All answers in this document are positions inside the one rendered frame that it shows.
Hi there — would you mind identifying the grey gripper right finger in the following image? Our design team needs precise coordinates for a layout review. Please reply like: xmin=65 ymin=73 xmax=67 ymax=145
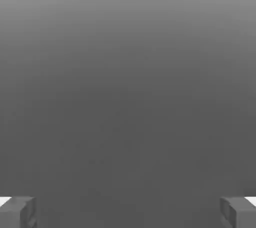
xmin=219 ymin=195 xmax=256 ymax=228

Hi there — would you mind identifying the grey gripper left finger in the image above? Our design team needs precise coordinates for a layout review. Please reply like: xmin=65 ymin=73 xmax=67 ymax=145
xmin=0 ymin=195 xmax=38 ymax=228

